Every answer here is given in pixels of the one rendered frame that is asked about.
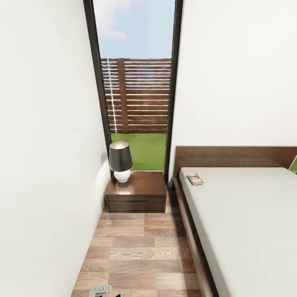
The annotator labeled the hardback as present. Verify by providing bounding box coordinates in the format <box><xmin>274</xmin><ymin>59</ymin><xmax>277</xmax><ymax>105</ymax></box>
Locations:
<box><xmin>188</xmin><ymin>173</ymin><xmax>203</xmax><ymax>185</ymax></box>

